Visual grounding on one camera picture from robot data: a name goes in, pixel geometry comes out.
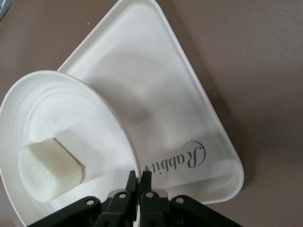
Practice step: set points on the cream round plate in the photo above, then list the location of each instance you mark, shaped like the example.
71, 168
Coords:
71, 113

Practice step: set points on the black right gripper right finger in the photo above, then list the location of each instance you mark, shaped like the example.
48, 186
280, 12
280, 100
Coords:
145, 183

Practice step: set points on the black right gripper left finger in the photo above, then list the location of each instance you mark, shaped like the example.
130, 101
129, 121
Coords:
131, 182

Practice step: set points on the grey electric cooking pot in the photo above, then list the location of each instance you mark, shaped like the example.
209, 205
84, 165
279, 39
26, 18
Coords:
2, 6

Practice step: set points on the white steamed bun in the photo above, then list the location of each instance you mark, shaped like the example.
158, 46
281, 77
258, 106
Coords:
42, 170

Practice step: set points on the cream rabbit print tray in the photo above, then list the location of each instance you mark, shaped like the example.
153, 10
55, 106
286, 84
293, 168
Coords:
154, 71

